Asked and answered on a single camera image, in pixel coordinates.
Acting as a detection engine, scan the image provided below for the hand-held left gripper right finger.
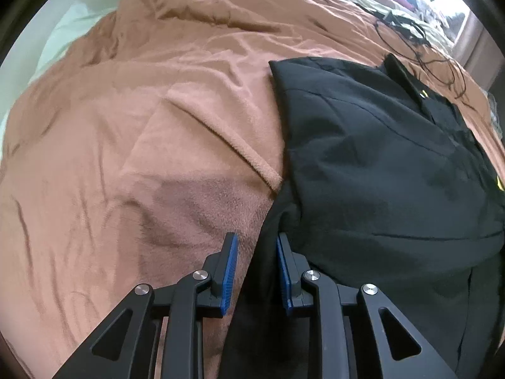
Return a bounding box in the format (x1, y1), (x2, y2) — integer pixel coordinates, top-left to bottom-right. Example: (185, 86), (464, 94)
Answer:
(276, 232), (459, 379)

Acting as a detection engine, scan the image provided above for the brown fleece blanket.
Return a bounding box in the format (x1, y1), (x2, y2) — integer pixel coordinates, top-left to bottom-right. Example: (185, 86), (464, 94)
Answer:
(0, 0), (505, 379)

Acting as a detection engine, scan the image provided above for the tangled black cable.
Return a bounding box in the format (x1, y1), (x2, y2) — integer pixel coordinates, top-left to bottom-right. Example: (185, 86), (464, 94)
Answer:
(365, 4), (480, 107)

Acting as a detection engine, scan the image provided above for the large black garment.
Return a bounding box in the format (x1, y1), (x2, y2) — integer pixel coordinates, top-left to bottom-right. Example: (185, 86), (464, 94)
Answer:
(221, 53), (505, 379)

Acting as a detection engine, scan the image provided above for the pale green bed sheet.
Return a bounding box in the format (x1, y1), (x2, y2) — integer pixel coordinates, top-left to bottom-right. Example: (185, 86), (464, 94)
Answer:
(0, 0), (119, 127)

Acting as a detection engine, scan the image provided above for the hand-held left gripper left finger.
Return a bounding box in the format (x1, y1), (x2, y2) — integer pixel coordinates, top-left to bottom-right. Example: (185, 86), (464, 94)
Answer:
(51, 233), (239, 379)

